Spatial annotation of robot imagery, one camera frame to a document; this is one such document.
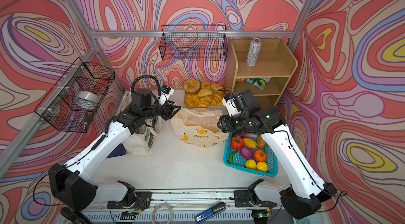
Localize purple toy eggplant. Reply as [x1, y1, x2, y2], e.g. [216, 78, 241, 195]
[233, 132, 258, 140]

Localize purple toy onion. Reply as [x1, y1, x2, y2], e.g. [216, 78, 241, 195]
[240, 147, 254, 160]

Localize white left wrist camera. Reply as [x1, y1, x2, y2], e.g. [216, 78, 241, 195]
[159, 85, 174, 106]

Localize teal plastic basket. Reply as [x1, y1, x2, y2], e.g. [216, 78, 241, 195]
[224, 132, 278, 177]

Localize yellow toy lemon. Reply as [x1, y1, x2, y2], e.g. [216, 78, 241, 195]
[256, 162, 269, 173]
[245, 160, 257, 170]

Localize yellow toy corn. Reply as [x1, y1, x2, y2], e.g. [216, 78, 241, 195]
[243, 138, 257, 149]

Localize white canvas tote bag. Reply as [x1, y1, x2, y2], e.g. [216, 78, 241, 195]
[121, 90, 162, 156]

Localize orange toy pumpkin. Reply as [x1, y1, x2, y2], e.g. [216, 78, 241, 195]
[254, 150, 267, 163]

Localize wooden shelf unit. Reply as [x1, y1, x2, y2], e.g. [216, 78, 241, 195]
[224, 38, 298, 107]

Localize coiled white cable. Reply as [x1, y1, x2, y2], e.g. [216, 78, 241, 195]
[151, 202, 174, 224]

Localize striped croissant bread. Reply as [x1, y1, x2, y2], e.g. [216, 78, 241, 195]
[211, 92, 225, 106]

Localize silver pink drink can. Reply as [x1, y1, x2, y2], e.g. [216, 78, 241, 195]
[246, 38, 262, 67]

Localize sugared bread roll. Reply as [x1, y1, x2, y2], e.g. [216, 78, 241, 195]
[184, 78, 201, 94]

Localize black wire basket back wall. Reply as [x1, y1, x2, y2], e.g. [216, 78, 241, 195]
[159, 24, 228, 61]

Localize translucent beige plastic bag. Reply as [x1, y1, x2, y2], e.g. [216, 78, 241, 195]
[170, 108, 229, 148]

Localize green snack packet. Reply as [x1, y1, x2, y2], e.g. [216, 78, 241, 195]
[245, 78, 271, 91]

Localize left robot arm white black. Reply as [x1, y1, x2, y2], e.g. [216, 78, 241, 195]
[49, 85, 181, 212]

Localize yellow bread tray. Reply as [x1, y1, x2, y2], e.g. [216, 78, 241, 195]
[185, 81, 225, 108]

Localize blue black handheld tool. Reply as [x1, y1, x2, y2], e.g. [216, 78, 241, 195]
[195, 202, 226, 224]

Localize striped ring bread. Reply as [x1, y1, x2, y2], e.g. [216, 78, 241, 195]
[185, 93, 200, 107]

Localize oval bread bun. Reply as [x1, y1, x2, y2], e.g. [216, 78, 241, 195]
[197, 88, 213, 98]

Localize black wire basket left wall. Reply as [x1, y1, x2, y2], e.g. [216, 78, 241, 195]
[34, 58, 115, 133]

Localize yellow toy lemon right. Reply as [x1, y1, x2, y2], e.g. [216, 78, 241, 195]
[256, 162, 269, 173]

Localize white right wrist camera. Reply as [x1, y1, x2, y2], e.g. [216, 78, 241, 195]
[222, 94, 239, 117]

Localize dark blue notebook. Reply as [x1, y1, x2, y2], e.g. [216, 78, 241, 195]
[109, 144, 127, 157]

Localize silver tape roll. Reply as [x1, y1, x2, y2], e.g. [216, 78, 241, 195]
[73, 91, 100, 111]

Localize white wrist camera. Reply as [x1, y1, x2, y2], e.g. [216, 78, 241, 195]
[159, 85, 174, 106]
[222, 94, 239, 117]

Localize black wire basket wall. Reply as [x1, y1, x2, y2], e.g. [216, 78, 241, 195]
[34, 58, 115, 133]
[159, 24, 228, 61]

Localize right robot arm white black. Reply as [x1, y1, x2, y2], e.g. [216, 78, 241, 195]
[217, 90, 337, 219]

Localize red toy tomato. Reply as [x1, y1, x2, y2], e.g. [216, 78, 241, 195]
[231, 136, 244, 151]

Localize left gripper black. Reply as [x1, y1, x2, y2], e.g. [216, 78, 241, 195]
[141, 98, 181, 122]

